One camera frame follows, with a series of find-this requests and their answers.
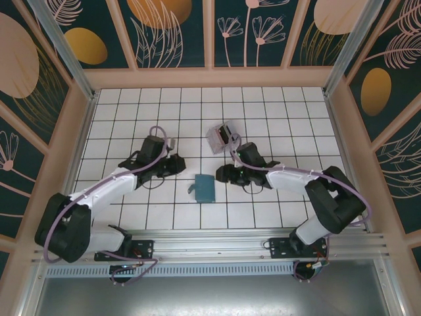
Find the striped credit card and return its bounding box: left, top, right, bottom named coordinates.
left=218, top=124, right=234, bottom=142

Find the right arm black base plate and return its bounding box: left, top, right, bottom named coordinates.
left=268, top=236, right=330, bottom=259

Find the grey metal sheet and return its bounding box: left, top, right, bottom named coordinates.
left=32, top=275, right=397, bottom=316

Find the aluminium frame post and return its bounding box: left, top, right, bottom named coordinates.
left=27, top=0, right=99, bottom=101
left=323, top=0, right=385, bottom=97

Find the grey slotted cable duct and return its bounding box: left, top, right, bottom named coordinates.
left=45, top=263, right=297, bottom=278

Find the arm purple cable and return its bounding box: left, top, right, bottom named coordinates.
left=42, top=126, right=172, bottom=287
left=226, top=133, right=374, bottom=284

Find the aluminium mounting rail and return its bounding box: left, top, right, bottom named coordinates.
left=31, top=229, right=391, bottom=265

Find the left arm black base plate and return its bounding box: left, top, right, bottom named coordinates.
left=94, top=239, right=155, bottom=262

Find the blue card holder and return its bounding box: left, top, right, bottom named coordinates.
left=187, top=173, right=216, bottom=203

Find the clear acrylic card box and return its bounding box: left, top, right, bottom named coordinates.
left=205, top=120, right=239, bottom=156

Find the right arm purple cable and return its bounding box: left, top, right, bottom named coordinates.
left=226, top=133, right=374, bottom=284

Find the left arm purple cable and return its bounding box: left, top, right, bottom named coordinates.
left=42, top=126, right=172, bottom=287

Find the aluminium side rail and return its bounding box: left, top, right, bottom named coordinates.
left=48, top=93, right=99, bottom=238
left=324, top=92, right=375, bottom=232

